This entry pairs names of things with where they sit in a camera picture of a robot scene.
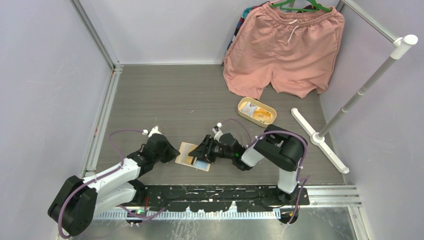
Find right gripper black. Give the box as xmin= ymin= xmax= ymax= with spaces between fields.
xmin=188 ymin=135 xmax=235 ymax=165

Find yellow card with dark stripe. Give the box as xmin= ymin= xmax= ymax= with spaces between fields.
xmin=184 ymin=156 xmax=197 ymax=165

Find beige leather card holder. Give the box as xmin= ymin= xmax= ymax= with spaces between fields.
xmin=175 ymin=142 xmax=211 ymax=172

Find orange credit card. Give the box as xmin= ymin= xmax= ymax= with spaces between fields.
xmin=253 ymin=108 xmax=273 ymax=123

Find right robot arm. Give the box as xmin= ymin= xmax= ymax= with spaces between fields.
xmin=188 ymin=124 xmax=308 ymax=206

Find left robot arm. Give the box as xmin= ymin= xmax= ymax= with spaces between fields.
xmin=47 ymin=132 xmax=180 ymax=239

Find white card in tray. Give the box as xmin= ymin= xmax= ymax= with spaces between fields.
xmin=240 ymin=102 xmax=258 ymax=117

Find yellow oval tray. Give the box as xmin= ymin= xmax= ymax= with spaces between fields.
xmin=237 ymin=97 xmax=278 ymax=128

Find pink shorts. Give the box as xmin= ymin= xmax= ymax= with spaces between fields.
xmin=222 ymin=2 xmax=345 ymax=99

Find colourful garment behind shorts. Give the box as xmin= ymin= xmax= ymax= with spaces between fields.
xmin=224 ymin=1 xmax=270 ymax=56

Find green clothes hanger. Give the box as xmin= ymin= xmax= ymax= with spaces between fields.
xmin=270 ymin=0 xmax=332 ymax=13

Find white clothes rack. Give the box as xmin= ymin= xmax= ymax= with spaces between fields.
xmin=291 ymin=0 xmax=418 ymax=174

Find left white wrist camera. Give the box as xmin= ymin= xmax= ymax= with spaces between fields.
xmin=141 ymin=126 xmax=162 ymax=138

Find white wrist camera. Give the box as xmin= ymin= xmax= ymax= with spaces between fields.
xmin=212 ymin=122 xmax=223 ymax=141
xmin=141 ymin=126 xmax=162 ymax=138

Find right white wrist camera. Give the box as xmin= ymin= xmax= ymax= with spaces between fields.
xmin=212 ymin=122 xmax=223 ymax=141

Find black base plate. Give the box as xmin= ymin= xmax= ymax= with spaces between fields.
xmin=123 ymin=185 xmax=310 ymax=213

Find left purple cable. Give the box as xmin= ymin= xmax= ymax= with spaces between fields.
xmin=57 ymin=129 xmax=167 ymax=240

